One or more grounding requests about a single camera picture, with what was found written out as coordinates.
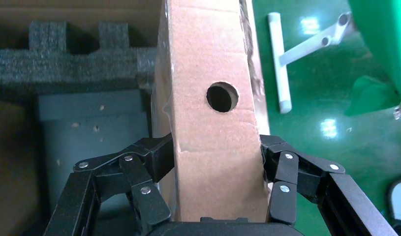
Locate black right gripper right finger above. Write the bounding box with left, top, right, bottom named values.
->
left=259, top=134, right=398, bottom=236

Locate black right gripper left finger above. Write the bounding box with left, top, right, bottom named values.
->
left=43, top=133, right=175, bottom=236

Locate small cardboard box with hole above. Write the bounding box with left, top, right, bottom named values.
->
left=151, top=0, right=273, bottom=224

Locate grey blue block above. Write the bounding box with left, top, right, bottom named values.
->
left=35, top=90, right=155, bottom=236

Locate silver cloth clip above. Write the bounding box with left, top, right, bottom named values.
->
left=393, top=97, right=401, bottom=123

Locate dark grey foam insert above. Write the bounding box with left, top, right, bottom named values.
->
left=0, top=20, right=157, bottom=98

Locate white table leg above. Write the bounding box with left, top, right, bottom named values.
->
left=268, top=12, right=352, bottom=115

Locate green tablecloth with clips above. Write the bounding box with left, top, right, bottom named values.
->
left=343, top=0, right=401, bottom=117

